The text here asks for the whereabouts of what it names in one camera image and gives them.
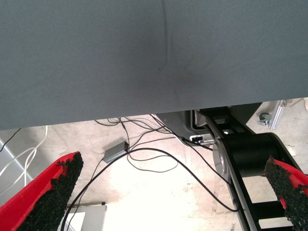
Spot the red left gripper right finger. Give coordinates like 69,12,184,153
263,155,308,231

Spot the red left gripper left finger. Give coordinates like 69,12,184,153
0,151,84,231

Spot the white box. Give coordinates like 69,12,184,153
64,204,108,231

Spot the aluminium profile bar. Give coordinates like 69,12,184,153
268,98,293,130

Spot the caster wheel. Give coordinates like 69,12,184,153
257,112,271,126

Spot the grey adapter box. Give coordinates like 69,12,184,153
103,141,129,164

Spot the white connector device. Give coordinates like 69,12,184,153
189,134,215,146

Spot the dark grey housing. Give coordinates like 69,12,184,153
156,109,210,138

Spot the white cable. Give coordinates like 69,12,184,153
0,125,49,195

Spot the thin black cable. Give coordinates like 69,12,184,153
126,139,179,173
0,128,22,153

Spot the thick black floor cable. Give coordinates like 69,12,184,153
60,148,240,231

